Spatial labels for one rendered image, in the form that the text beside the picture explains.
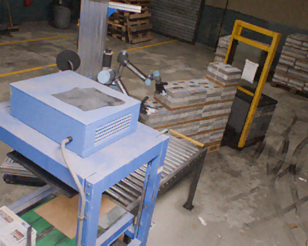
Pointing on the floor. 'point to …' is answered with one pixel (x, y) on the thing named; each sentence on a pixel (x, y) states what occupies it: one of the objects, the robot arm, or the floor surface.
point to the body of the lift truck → (238, 107)
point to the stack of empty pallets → (118, 28)
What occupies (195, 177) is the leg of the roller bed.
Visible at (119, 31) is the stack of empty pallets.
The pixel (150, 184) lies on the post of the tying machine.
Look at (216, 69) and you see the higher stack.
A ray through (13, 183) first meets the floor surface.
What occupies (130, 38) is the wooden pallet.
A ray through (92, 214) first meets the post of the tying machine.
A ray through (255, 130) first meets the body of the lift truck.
